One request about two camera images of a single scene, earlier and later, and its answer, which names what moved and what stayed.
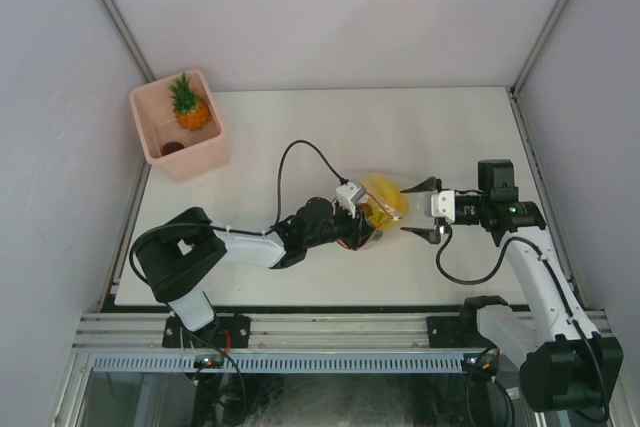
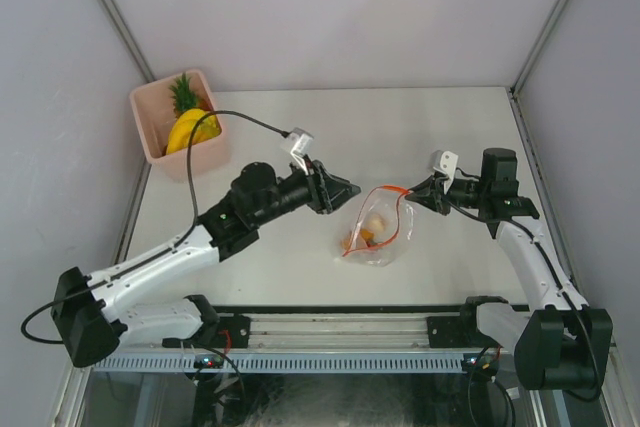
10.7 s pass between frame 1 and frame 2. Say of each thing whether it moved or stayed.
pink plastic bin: stayed
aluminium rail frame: stayed
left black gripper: moved
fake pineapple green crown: stayed
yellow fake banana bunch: moved
